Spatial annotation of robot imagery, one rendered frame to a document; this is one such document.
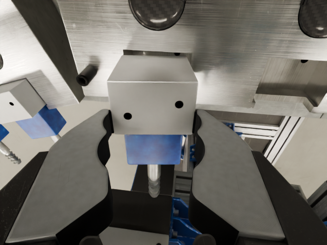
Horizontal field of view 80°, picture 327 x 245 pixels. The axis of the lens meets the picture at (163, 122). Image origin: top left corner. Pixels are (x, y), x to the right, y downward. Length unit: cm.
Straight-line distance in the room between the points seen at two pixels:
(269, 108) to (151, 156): 20
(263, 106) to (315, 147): 142
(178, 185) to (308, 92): 43
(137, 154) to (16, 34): 17
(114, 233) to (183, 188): 25
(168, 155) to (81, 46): 11
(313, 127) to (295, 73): 136
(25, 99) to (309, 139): 157
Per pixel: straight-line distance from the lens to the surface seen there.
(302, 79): 22
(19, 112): 27
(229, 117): 107
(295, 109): 32
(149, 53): 19
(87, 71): 17
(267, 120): 113
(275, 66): 20
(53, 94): 27
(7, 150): 40
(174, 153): 15
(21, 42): 25
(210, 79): 17
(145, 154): 15
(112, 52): 17
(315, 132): 161
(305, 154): 175
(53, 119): 29
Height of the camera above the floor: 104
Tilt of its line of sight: 50 degrees down
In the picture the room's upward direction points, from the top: 170 degrees counter-clockwise
